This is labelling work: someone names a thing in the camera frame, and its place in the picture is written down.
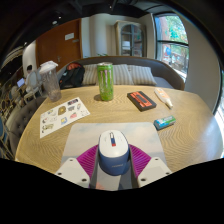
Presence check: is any glass door cabinet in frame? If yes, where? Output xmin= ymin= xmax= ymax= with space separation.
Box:
xmin=114 ymin=20 xmax=148 ymax=58

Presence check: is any white and blue computer mouse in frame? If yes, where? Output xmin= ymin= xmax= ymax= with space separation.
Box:
xmin=97 ymin=129 xmax=131 ymax=177

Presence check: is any black and orange box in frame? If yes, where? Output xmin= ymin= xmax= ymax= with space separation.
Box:
xmin=126 ymin=90 xmax=158 ymax=113

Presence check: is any person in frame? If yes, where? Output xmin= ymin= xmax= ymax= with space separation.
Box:
xmin=24 ymin=64 xmax=43 ymax=96

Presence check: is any striped cushion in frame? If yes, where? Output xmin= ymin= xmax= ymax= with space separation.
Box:
xmin=128 ymin=64 xmax=158 ymax=87
xmin=81 ymin=63 xmax=100 ymax=86
xmin=112 ymin=63 xmax=135 ymax=86

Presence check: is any green and blue small pack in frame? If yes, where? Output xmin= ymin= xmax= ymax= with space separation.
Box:
xmin=153 ymin=115 xmax=177 ymax=131

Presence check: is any clear plastic shaker cup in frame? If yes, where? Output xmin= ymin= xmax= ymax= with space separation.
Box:
xmin=38 ymin=60 xmax=62 ymax=103

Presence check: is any laptop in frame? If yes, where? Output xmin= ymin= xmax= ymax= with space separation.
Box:
xmin=16 ymin=77 xmax=26 ymax=88

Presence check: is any grey tufted chair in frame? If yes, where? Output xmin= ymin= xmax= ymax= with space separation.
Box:
xmin=5 ymin=96 xmax=48 ymax=156

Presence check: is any grey curved sofa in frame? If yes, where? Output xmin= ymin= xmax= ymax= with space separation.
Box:
xmin=56 ymin=55 xmax=186 ymax=91

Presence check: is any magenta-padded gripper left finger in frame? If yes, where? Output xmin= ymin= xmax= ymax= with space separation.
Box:
xmin=54 ymin=144 xmax=101 ymax=190

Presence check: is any white and orange tube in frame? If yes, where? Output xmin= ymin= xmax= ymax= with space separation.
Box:
xmin=153 ymin=87 xmax=174 ymax=110

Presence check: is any black backpack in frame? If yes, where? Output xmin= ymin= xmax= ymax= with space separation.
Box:
xmin=59 ymin=62 xmax=86 ymax=90

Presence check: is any white sticker sheet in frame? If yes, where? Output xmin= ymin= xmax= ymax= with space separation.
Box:
xmin=39 ymin=96 xmax=91 ymax=139

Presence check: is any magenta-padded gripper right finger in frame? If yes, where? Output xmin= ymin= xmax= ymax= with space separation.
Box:
xmin=128 ymin=143 xmax=173 ymax=189

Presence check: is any green drink can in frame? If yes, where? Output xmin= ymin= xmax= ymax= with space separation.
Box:
xmin=96 ymin=61 xmax=115 ymax=102

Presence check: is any brown wooden door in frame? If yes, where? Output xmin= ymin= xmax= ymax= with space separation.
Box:
xmin=35 ymin=18 xmax=83 ymax=73

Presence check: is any black framed window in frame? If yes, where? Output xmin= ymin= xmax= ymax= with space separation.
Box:
xmin=153 ymin=13 xmax=190 ymax=83

